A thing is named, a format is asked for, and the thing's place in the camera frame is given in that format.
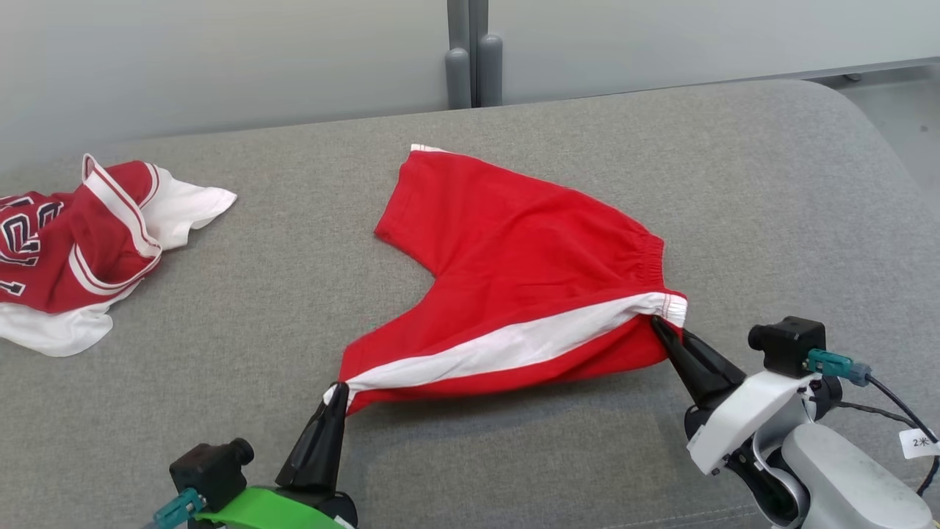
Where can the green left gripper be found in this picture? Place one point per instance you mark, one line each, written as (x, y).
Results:
(272, 510)

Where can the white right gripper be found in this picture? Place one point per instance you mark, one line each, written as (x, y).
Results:
(742, 422)

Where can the red shorts white stripe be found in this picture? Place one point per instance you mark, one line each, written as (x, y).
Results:
(514, 257)

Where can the red Bulls jersey white sleeves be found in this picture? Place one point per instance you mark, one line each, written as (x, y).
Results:
(110, 220)

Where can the white partition panel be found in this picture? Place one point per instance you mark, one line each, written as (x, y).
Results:
(220, 59)
(698, 37)

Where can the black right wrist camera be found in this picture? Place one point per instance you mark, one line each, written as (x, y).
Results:
(786, 349)

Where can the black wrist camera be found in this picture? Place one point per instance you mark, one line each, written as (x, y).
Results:
(786, 349)
(209, 474)

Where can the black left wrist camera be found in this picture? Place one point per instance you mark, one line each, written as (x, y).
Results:
(209, 474)

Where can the grey partition post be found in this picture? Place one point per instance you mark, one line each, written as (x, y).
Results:
(490, 70)
(458, 77)

